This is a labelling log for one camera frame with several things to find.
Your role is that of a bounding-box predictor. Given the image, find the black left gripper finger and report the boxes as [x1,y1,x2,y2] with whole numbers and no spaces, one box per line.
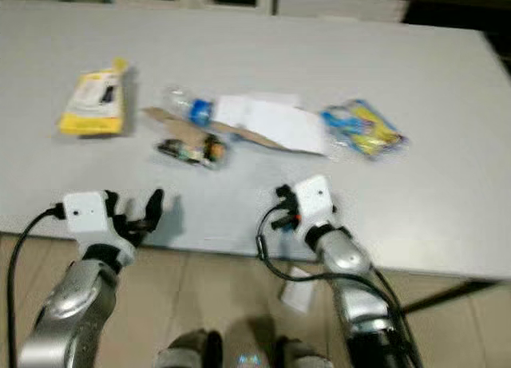
[142,188,165,230]
[104,190,130,227]

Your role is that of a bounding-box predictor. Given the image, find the dark green orange snack wrapper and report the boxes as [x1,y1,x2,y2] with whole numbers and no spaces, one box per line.
[158,134,228,171]

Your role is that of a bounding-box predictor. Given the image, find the blue yellow snack wrapper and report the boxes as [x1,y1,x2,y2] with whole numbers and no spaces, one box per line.
[319,99,408,160]

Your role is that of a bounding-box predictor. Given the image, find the small white box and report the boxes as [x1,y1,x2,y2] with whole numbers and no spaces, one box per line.
[281,266,314,315]

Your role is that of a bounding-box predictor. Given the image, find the white paper sheet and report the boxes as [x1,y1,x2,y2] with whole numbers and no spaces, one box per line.
[212,93,332,156]

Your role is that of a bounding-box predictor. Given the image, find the brown cardboard strip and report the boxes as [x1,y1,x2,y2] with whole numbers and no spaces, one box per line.
[142,106,288,151]

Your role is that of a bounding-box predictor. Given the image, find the yellow white product box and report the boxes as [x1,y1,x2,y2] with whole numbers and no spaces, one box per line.
[57,58,131,137]

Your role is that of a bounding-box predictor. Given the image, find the clear bottle with blue label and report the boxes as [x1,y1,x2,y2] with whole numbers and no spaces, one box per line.
[161,85,215,128]

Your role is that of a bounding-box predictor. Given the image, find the grey left robot leg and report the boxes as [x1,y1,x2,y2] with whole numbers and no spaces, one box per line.
[156,328,223,368]

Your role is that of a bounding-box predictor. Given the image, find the grey robot leg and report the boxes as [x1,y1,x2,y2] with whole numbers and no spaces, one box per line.
[275,336,336,368]
[156,328,223,368]

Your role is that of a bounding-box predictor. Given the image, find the grey right robot leg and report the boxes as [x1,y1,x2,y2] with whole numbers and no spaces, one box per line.
[275,336,336,368]

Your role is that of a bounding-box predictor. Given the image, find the black table leg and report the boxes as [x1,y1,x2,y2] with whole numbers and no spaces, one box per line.
[399,279,497,315]

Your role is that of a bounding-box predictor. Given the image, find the white drawer unit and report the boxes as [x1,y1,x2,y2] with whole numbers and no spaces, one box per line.
[275,0,408,24]

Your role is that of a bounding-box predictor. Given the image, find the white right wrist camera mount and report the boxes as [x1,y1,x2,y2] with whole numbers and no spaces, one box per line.
[294,174,336,229]

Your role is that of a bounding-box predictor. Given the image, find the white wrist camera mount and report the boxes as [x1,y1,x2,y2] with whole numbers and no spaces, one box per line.
[294,174,336,229]
[62,191,137,265]

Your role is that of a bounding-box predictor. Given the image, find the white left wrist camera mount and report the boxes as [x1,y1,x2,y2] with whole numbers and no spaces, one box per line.
[62,191,137,265]

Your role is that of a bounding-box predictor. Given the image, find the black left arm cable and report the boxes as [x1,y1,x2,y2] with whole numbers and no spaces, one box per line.
[6,207,66,368]

